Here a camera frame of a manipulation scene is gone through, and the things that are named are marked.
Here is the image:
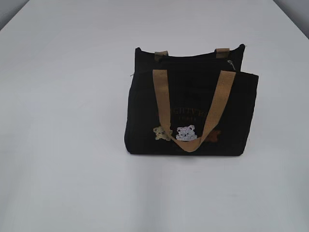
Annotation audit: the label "silver zipper pull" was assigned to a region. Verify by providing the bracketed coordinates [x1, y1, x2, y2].
[227, 60, 236, 70]

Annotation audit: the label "black tote bag tan handles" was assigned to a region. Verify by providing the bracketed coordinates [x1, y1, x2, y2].
[124, 44, 259, 156]

